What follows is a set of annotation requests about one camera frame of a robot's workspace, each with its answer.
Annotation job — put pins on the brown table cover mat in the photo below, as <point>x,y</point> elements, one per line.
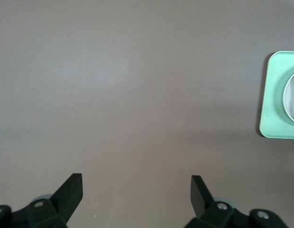
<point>113,95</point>

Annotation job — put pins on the mint green rectangular tray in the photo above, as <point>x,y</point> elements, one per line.
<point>271,99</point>

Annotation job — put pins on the round beige speckled plate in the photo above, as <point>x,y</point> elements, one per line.
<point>288,99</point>

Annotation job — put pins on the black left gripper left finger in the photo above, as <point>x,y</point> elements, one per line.
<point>66,199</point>

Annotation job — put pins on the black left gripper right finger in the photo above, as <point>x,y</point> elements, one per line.
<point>201,202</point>

